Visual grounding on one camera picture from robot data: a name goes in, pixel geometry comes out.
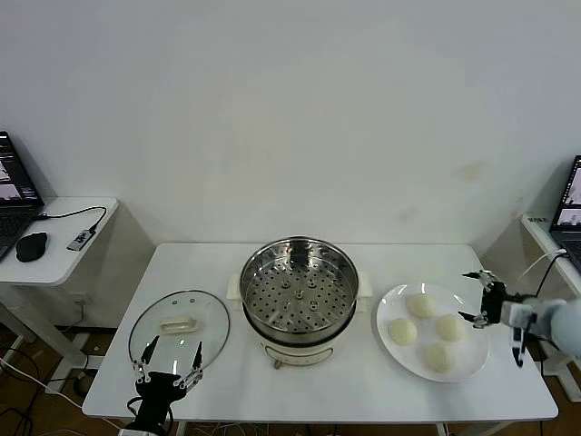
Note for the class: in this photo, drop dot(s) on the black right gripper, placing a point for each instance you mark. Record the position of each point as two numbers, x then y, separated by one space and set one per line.
494 303

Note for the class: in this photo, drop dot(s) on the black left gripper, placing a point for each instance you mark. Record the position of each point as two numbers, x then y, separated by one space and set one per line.
156 395

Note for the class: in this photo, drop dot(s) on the white steamed baozi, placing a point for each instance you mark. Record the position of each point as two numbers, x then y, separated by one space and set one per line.
421 305
450 328
402 332
440 358

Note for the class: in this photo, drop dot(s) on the perforated steel steamer basket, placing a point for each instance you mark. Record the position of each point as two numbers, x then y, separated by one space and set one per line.
338 268

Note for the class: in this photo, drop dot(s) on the white table leg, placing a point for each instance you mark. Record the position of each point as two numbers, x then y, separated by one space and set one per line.
180 429
440 430

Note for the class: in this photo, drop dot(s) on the white round plate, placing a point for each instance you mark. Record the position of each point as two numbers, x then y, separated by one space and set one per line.
399 304

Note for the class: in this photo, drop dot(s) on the grey round floor object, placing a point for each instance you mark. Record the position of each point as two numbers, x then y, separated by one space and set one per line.
83 386

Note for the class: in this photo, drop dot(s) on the printed label sticker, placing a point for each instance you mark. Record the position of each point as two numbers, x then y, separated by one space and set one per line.
538 220

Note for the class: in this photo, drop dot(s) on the black laptop beside label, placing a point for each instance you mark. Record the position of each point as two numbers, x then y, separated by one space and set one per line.
569 200

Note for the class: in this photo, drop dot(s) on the white side table with mouse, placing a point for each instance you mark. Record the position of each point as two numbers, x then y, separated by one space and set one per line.
68 263

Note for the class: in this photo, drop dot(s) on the grey usb hub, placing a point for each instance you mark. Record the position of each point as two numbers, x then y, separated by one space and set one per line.
81 238

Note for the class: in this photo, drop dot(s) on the black computer mouse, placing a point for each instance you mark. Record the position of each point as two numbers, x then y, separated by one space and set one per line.
31 247

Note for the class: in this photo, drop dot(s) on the black laptop beside mouse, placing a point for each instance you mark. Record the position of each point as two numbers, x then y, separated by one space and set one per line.
13 181

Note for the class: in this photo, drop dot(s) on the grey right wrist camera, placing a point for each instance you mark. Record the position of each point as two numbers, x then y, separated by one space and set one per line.
513 313

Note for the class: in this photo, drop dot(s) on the white wall socket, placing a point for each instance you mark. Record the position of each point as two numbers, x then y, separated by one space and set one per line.
81 300

